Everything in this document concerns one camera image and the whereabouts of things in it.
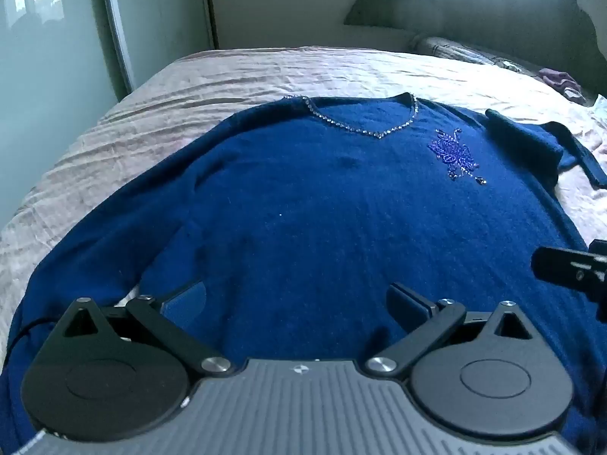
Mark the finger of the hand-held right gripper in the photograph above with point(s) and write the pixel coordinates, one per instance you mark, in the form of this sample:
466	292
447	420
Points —
555	265

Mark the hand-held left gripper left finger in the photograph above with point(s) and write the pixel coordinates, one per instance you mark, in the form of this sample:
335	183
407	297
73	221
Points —
185	301

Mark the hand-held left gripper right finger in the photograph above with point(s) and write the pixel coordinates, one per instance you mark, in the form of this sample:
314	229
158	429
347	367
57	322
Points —
408	305

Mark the blue beaded sweater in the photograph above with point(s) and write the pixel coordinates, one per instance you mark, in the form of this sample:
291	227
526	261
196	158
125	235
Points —
308	199

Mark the white printed cloth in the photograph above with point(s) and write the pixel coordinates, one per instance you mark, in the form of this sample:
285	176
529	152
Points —
601	106

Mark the purple cloth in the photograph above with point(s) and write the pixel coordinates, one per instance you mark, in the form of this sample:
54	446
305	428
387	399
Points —
557	77

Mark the bed with pink sheet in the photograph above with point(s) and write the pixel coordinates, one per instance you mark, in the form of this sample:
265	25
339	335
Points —
142	104

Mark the patterned pillow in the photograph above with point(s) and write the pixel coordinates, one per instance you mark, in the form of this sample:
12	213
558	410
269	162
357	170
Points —
455	50

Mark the glass wardrobe door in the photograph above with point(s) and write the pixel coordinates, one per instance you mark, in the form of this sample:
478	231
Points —
166	19
47	80

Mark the grey scalloped headboard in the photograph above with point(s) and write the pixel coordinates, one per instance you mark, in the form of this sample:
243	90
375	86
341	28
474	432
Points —
474	4

